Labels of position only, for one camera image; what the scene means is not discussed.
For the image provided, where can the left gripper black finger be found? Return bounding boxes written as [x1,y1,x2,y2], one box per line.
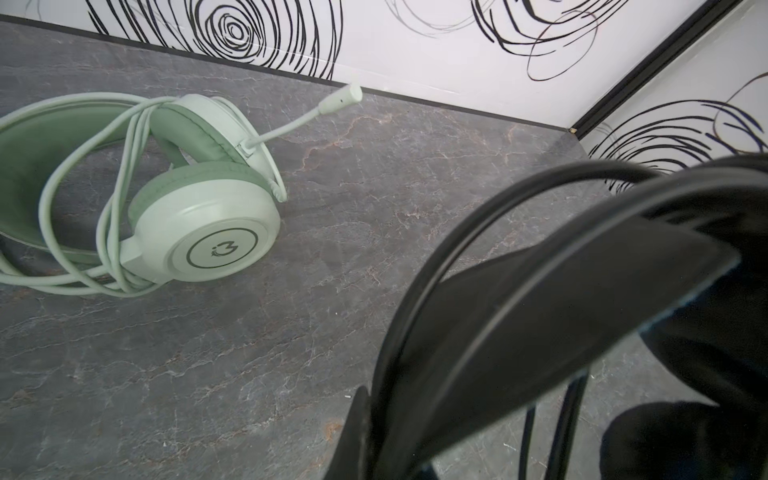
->
[323,386,372,480]

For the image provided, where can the black headphones with cable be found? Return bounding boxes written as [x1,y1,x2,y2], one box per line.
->
[368,154,767,479]

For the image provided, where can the mint green headphones with cable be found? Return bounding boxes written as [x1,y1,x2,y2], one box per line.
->
[1,84,363,298]

